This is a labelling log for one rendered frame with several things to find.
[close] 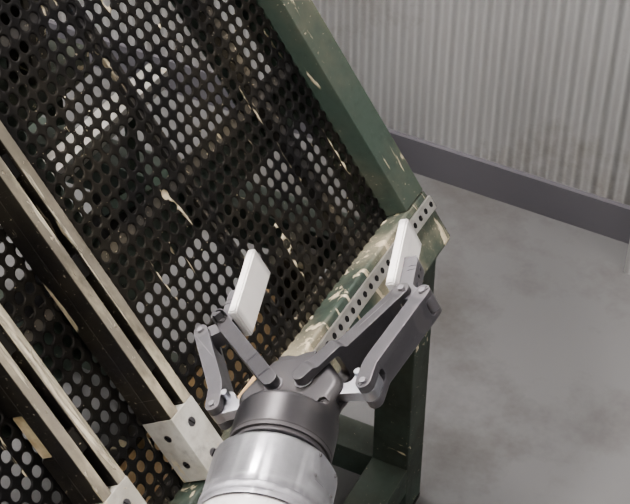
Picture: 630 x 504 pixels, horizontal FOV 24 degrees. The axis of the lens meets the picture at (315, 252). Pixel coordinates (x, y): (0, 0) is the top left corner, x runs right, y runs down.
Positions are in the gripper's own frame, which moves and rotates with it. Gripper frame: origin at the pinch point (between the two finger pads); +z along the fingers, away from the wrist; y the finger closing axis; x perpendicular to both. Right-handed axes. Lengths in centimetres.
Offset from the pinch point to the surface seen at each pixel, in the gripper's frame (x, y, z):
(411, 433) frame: -160, -79, 117
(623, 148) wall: -188, -45, 234
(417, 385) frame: -148, -73, 120
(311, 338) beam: -95, -66, 86
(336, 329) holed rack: -98, -63, 91
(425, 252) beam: -111, -56, 121
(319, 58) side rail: -69, -63, 134
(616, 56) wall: -160, -38, 238
